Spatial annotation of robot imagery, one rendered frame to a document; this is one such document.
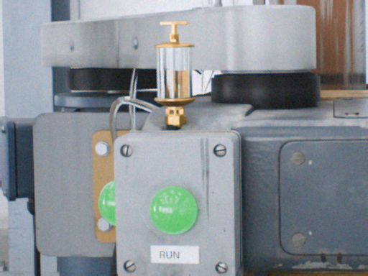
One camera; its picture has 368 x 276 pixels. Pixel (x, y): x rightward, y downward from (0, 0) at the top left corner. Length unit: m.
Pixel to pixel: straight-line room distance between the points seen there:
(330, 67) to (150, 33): 0.32
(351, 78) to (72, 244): 0.38
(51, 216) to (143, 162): 0.49
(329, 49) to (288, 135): 0.49
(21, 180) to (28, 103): 4.57
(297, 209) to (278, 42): 0.16
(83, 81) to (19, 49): 4.56
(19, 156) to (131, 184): 0.50
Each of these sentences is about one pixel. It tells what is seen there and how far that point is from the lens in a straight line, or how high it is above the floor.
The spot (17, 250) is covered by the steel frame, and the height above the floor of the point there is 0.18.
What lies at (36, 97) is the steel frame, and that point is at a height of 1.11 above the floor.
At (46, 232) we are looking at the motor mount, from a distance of 1.06.
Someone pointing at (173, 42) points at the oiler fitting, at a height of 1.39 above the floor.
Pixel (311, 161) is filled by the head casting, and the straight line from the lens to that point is 0.61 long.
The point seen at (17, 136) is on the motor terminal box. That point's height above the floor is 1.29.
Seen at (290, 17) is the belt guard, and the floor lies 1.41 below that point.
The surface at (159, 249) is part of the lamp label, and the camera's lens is 0.58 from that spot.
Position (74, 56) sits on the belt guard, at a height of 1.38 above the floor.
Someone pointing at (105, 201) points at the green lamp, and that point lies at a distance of 0.59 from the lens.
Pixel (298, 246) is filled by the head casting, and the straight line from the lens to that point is 0.62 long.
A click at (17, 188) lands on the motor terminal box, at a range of 1.07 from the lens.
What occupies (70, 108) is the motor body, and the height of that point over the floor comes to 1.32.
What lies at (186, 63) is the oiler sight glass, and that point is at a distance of 0.64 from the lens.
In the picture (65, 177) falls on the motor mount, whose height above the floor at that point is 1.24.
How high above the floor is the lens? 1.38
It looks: 3 degrees down
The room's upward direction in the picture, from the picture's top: 1 degrees counter-clockwise
